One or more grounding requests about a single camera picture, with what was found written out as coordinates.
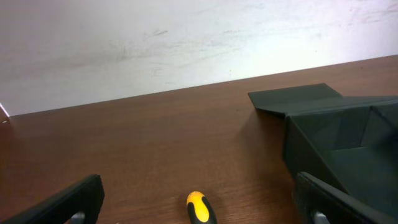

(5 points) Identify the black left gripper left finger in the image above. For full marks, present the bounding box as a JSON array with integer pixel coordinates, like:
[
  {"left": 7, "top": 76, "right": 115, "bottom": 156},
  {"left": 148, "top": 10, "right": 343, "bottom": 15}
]
[{"left": 3, "top": 174, "right": 104, "bottom": 224}]

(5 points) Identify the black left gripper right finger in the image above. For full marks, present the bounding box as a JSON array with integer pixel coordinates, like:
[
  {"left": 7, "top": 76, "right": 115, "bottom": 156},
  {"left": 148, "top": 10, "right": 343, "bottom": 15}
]
[{"left": 293, "top": 172, "right": 397, "bottom": 224}]

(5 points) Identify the black foldable box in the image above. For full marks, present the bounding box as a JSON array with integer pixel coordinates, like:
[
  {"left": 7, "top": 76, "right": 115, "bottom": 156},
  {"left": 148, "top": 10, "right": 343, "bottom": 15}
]
[{"left": 249, "top": 83, "right": 397, "bottom": 217}]

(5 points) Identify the yellow black stubby screwdriver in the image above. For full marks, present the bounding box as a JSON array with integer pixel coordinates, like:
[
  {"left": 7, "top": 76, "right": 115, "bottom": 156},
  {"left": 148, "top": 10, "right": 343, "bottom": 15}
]
[{"left": 187, "top": 191, "right": 218, "bottom": 224}]

